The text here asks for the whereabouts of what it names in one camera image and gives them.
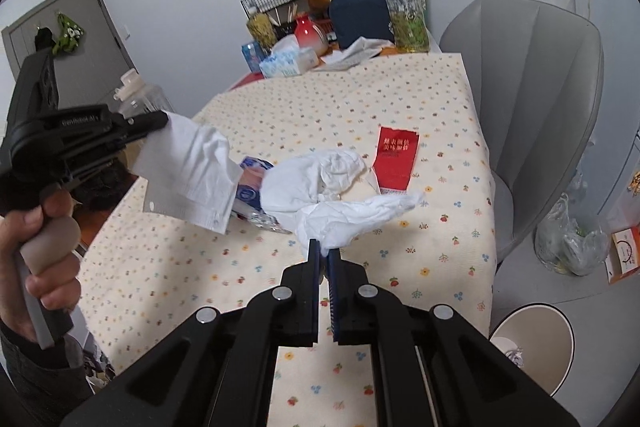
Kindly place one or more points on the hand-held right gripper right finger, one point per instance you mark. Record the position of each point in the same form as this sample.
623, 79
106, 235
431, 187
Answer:
334, 302

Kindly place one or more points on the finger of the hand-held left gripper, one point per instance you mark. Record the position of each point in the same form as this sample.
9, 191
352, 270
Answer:
145, 123
107, 159

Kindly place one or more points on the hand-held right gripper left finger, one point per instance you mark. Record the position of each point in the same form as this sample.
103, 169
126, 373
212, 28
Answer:
314, 268

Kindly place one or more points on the white paper napkin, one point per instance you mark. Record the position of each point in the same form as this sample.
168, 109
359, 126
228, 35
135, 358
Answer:
190, 172

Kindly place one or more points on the white tissue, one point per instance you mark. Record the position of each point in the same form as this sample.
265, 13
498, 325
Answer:
305, 177
350, 212

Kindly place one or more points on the blue white plastic packet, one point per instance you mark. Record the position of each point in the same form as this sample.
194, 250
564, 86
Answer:
250, 194

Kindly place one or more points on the red paper packet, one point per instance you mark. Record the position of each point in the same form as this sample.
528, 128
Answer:
395, 162

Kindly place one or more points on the round beige waste bin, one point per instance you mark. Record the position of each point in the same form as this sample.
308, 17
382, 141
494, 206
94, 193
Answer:
542, 337

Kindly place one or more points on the person's left forearm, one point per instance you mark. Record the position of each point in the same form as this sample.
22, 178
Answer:
35, 382

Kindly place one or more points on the person's left hand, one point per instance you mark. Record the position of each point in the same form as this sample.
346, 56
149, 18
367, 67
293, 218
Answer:
12, 267

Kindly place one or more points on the clear pump container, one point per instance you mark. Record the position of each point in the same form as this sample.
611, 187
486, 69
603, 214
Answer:
140, 94

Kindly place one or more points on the grey door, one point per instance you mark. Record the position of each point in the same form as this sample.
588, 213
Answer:
95, 32

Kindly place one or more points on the green plush toy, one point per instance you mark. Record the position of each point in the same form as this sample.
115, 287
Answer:
67, 34

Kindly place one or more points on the blue drink can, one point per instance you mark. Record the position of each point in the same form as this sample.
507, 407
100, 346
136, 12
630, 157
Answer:
251, 56

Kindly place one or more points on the glass jar yellow contents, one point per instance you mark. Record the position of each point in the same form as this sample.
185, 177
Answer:
261, 29

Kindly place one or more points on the floral tablecloth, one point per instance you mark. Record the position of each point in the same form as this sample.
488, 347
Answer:
310, 117

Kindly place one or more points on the blue white tissue pack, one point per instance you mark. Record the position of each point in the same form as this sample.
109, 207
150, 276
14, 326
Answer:
287, 62

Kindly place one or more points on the red white vase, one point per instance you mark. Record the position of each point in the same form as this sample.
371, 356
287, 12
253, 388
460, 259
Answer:
310, 37

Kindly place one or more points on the small crumpled paper wad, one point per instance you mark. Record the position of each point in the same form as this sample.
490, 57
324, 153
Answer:
513, 355

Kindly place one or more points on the white paper sheets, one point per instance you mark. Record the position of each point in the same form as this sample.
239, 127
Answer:
355, 52

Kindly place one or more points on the navy lunch bag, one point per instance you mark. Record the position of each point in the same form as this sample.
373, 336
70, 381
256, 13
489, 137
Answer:
357, 17

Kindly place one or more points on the clear plastic bag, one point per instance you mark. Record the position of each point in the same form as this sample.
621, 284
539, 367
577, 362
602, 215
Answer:
570, 242

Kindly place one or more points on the clear plastic bottle green label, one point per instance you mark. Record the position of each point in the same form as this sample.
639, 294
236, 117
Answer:
407, 17

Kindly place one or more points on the grey shell chair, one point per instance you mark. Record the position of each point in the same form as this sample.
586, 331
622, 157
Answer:
530, 72

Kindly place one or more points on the orange white cardboard box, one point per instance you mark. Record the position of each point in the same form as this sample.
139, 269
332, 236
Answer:
625, 257

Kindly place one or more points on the yellow fridge magnet cluster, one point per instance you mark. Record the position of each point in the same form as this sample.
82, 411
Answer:
634, 183

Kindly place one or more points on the white refrigerator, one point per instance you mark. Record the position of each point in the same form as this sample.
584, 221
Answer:
620, 82

